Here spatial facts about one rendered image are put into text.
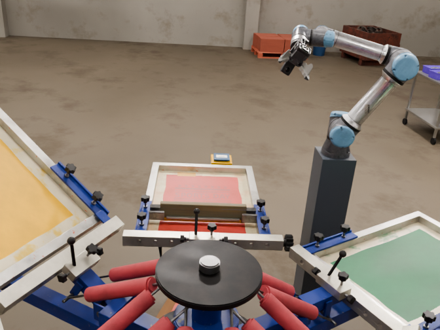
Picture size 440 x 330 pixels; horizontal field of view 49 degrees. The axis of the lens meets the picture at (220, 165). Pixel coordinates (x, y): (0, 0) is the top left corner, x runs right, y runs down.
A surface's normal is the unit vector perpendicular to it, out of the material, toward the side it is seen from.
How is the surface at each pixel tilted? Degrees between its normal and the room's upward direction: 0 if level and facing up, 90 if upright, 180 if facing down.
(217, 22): 90
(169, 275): 0
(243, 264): 0
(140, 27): 90
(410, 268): 0
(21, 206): 32
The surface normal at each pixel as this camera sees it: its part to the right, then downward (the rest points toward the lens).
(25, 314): 0.06, -0.91
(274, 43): 0.11, 0.42
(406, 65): -0.10, 0.30
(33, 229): 0.52, -0.64
